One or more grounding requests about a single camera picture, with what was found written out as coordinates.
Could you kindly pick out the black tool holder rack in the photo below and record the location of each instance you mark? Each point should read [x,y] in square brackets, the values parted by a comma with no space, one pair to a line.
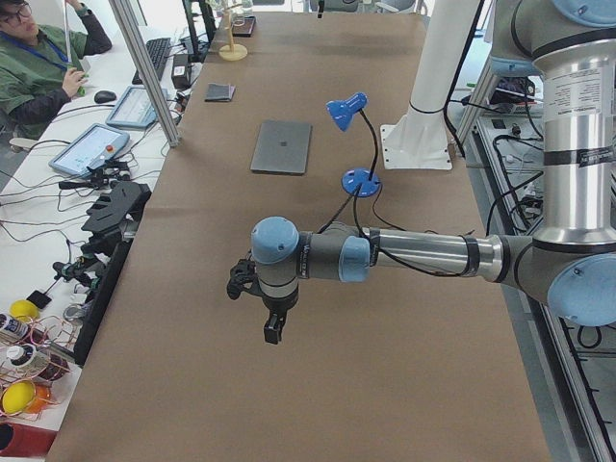
[112,217]

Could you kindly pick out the grey laptop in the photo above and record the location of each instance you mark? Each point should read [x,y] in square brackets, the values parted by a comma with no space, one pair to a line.
[282,147]

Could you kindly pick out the teach pendant tablet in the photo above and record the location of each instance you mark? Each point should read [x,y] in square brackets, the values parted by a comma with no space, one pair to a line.
[133,110]
[98,144]

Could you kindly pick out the black power adapter box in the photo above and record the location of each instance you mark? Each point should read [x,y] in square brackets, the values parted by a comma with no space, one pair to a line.
[181,73]

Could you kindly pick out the grey folded cloth stack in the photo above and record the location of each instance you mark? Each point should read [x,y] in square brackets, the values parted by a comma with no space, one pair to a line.
[219,92]

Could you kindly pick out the far teach pendant tablet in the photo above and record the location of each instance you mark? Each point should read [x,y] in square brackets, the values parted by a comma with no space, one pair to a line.
[133,110]

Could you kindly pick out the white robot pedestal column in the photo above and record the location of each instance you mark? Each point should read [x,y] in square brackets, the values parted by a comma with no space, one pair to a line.
[419,140]

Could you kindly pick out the yellow lemon back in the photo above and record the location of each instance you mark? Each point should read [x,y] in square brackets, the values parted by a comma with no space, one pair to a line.
[24,310]

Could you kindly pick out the wooden mug tree stand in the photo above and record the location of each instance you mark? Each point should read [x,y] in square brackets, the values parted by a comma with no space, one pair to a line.
[225,44]

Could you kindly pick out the person in green shirt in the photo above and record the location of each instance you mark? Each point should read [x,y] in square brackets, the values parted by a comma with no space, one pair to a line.
[40,65]

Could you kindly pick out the black computer mouse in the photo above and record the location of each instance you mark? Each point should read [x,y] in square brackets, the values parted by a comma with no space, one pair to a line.
[104,96]

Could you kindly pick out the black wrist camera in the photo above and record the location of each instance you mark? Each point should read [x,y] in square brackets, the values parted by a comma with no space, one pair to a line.
[243,279]

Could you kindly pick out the copper wire basket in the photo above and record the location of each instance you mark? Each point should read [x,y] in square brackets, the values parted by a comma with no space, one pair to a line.
[26,355]

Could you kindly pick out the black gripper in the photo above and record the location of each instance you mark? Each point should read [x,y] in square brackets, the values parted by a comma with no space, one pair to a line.
[278,305]

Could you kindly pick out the near teach pendant tablet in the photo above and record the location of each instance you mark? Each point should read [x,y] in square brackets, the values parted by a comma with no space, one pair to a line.
[98,144]

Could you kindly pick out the aluminium frame post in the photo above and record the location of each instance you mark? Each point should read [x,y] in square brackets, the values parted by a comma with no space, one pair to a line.
[129,27]

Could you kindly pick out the black keyboard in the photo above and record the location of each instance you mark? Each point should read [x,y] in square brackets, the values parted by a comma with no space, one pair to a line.
[158,49]

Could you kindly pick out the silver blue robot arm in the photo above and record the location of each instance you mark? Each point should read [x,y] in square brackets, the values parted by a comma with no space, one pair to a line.
[569,262]

